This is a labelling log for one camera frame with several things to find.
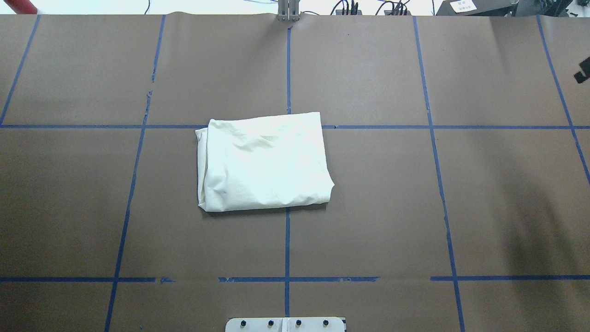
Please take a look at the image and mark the red cylinder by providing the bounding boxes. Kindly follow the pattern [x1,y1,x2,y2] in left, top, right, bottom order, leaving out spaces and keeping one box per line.
[4,0,39,15]

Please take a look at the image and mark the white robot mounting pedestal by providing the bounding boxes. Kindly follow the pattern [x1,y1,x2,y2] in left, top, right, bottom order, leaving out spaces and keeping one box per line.
[225,316,347,332]

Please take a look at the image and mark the black box with label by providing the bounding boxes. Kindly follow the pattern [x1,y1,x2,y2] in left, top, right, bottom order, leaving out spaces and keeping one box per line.
[435,0,518,17]

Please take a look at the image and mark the cream long-sleeve cat T-shirt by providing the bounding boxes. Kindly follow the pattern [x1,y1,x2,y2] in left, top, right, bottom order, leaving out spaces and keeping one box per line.
[195,112,335,213]

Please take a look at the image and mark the aluminium frame post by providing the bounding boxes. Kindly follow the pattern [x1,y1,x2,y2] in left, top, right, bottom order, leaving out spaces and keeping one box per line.
[276,0,301,22]

